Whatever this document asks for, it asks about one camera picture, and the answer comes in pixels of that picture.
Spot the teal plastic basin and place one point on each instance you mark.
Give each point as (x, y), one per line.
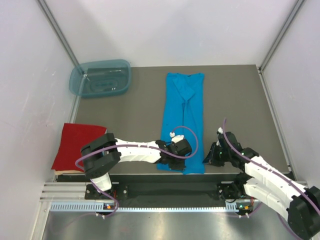
(99, 79)

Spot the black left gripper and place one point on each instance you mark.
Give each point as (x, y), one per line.
(180, 166)

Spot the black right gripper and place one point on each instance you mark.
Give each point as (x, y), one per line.
(210, 158)

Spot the aluminium frame rail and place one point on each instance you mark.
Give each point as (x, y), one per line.
(63, 191)

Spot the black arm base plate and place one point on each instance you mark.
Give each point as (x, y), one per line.
(130, 186)

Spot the right aluminium corner post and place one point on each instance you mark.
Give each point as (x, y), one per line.
(297, 6)

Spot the blue t shirt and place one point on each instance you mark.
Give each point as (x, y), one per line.
(184, 115)

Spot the aluminium corner post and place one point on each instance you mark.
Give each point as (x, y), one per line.
(297, 6)
(43, 5)

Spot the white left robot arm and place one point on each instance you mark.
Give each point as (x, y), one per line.
(101, 155)

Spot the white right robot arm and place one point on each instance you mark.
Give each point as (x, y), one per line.
(298, 204)

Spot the beige folded t shirt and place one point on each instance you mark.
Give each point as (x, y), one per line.
(68, 172)

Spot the left aluminium corner post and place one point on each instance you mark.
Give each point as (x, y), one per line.
(43, 5)

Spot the red folded t shirt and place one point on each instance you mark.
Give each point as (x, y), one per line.
(74, 136)

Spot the grey slotted cable duct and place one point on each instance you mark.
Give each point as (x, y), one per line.
(101, 207)

